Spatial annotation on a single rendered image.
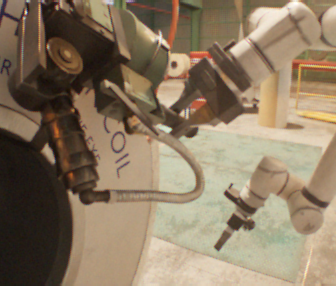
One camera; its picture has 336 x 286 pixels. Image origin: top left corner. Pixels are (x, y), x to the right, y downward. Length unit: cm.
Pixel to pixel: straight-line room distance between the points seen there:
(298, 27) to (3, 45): 50
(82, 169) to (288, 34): 40
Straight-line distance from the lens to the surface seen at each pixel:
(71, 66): 38
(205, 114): 54
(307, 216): 80
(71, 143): 38
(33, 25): 40
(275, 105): 492
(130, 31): 48
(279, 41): 52
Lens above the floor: 109
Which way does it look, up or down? 17 degrees down
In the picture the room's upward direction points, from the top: straight up
